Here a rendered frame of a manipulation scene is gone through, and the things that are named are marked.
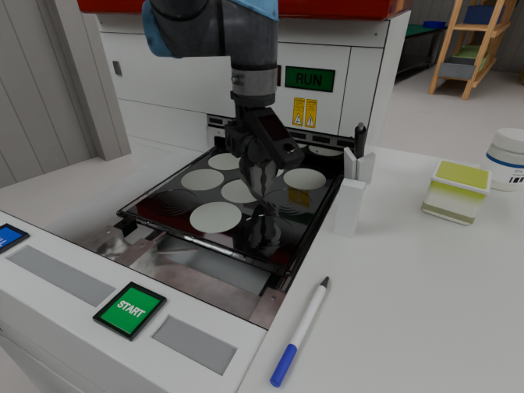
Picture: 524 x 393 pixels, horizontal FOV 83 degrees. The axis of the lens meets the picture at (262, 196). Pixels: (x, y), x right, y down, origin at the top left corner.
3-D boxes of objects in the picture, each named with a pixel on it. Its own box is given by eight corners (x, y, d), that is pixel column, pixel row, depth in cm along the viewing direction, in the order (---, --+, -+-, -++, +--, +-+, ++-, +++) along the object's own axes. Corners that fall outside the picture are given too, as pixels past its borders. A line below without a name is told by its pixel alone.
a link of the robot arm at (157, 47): (129, -38, 37) (219, -38, 38) (153, 21, 48) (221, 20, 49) (133, 23, 36) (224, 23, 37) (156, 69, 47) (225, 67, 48)
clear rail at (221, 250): (121, 213, 61) (118, 207, 60) (293, 275, 47) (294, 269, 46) (115, 217, 60) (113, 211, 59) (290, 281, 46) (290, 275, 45)
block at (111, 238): (112, 235, 56) (107, 224, 55) (125, 241, 55) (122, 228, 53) (74, 264, 50) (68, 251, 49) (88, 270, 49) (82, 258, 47)
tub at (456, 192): (426, 192, 53) (439, 157, 50) (475, 206, 50) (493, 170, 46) (417, 212, 48) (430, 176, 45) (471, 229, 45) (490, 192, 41)
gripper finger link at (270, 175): (258, 185, 66) (258, 147, 61) (275, 197, 62) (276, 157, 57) (246, 190, 65) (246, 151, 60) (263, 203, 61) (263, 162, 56)
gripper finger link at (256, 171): (246, 190, 65) (246, 151, 60) (263, 203, 61) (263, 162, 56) (235, 195, 63) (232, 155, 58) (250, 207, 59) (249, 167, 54)
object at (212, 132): (211, 153, 94) (208, 124, 89) (352, 184, 78) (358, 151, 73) (208, 155, 93) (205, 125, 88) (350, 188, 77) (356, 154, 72)
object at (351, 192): (338, 211, 49) (352, 133, 41) (362, 217, 47) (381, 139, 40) (328, 233, 44) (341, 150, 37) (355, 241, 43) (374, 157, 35)
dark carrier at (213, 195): (219, 148, 86) (219, 146, 85) (338, 174, 73) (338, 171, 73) (126, 213, 60) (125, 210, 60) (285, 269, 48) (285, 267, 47)
